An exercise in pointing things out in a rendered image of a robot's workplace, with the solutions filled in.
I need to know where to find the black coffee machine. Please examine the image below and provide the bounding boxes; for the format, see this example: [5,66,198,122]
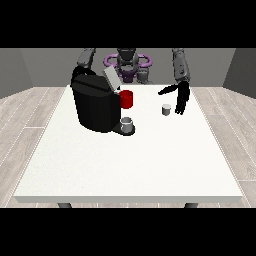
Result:
[70,72,137,137]

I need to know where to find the small grey coffee pod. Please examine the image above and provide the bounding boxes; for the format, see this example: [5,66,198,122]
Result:
[161,103,172,117]

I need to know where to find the pale grey machine lid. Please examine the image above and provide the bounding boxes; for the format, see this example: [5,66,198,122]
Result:
[102,65,122,91]

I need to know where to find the grey robot trunk purple rings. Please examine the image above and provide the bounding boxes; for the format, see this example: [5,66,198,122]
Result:
[103,48,155,86]

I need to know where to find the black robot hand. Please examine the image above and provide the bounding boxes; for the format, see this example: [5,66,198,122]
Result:
[157,81,191,116]
[70,65,98,82]

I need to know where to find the small grey cup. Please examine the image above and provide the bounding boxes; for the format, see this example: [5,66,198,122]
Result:
[120,116,135,134]

